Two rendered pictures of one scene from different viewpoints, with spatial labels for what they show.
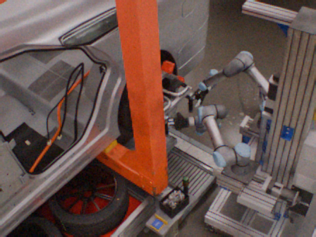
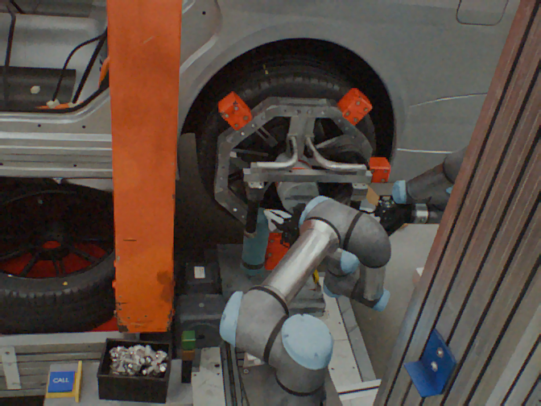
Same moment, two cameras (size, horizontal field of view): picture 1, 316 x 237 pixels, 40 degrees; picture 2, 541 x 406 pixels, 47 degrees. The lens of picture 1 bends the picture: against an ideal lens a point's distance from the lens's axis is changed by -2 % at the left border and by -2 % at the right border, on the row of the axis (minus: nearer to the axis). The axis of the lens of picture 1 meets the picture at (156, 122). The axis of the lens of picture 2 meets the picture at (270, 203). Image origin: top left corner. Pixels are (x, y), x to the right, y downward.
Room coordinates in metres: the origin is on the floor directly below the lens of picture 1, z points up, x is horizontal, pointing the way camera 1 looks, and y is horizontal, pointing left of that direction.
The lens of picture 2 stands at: (1.13, -1.01, 2.06)
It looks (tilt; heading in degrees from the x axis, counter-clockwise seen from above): 36 degrees down; 34
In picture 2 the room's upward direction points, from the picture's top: 9 degrees clockwise
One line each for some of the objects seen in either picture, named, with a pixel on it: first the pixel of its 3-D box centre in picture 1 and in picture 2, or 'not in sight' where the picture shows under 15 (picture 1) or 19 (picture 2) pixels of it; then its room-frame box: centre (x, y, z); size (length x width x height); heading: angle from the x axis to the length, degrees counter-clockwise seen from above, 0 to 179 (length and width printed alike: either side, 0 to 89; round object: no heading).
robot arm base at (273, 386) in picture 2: (241, 163); (297, 384); (1.97, -0.60, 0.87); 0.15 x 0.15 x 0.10
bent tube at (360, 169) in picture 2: (174, 85); (335, 145); (2.70, -0.17, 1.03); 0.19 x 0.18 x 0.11; 48
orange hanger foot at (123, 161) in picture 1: (121, 153); not in sight; (2.31, 0.31, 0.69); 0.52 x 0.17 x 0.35; 48
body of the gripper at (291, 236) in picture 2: (181, 123); (300, 236); (2.52, -0.21, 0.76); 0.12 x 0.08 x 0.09; 93
